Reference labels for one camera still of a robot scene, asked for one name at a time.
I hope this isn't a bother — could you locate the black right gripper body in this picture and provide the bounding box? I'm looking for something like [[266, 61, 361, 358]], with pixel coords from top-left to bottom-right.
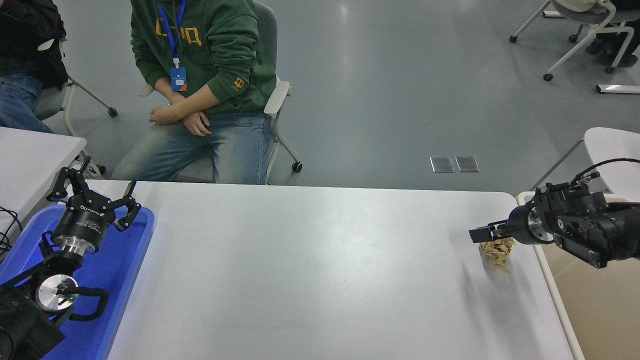
[[506, 205, 538, 246]]

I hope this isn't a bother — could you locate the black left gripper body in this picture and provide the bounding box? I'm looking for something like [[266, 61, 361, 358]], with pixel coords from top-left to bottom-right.
[[52, 198, 117, 250]]

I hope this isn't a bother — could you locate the tan paper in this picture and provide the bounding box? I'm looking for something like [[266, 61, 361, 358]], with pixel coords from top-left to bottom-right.
[[479, 236, 516, 274]]

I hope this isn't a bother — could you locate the person's left hand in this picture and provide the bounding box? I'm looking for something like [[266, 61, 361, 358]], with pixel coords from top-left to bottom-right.
[[148, 104, 184, 126]]

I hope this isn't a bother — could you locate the person's right hand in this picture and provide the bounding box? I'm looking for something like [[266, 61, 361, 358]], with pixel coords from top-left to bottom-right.
[[182, 111, 212, 138]]

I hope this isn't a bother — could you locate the white side table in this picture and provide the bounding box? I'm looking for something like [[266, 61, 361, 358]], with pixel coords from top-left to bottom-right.
[[0, 126, 88, 238]]

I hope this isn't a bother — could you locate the blue plastic tray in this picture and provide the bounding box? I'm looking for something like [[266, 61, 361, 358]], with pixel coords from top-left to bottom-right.
[[0, 204, 156, 360]]

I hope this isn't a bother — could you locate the grey white office chair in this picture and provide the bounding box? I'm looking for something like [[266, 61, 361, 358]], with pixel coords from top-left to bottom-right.
[[139, 1, 303, 186], [34, 37, 119, 180], [510, 0, 640, 82]]

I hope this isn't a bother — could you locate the large pale bin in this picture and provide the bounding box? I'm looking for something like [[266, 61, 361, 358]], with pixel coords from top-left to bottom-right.
[[516, 191, 640, 360]]

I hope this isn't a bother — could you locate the white rounded table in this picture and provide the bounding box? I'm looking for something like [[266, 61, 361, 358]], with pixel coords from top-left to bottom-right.
[[530, 126, 640, 196]]

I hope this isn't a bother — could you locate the person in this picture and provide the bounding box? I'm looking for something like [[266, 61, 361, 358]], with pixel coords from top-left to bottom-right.
[[585, 0, 640, 69], [110, 0, 277, 186], [0, 0, 69, 134]]

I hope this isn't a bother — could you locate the white metal floor bar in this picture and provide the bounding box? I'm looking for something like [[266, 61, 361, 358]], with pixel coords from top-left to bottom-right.
[[596, 84, 640, 95]]

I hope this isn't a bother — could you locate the thin black cable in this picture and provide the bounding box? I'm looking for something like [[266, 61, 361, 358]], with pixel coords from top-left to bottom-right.
[[0, 206, 24, 261]]

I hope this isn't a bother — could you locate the blue lanyard badge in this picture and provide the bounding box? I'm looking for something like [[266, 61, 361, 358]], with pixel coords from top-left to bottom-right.
[[158, 0, 187, 92]]

